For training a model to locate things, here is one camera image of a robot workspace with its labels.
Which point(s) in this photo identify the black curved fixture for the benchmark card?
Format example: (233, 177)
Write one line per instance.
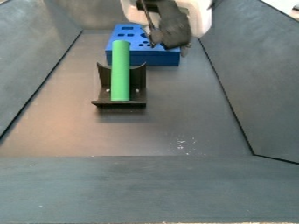
(137, 98)

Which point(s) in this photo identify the blue foam shape board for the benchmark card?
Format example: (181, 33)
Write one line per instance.
(140, 50)

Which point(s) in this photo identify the green oval cylinder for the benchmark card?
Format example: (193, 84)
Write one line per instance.
(120, 71)

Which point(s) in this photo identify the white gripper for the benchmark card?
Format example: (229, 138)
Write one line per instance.
(196, 9)

